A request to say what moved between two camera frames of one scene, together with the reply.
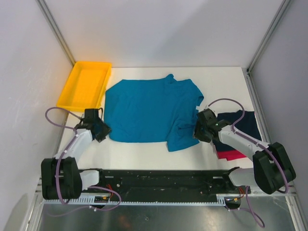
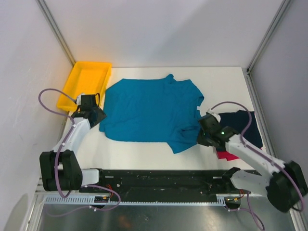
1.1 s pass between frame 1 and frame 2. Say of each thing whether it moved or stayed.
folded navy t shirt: stayed
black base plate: stayed
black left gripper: moved
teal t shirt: stayed
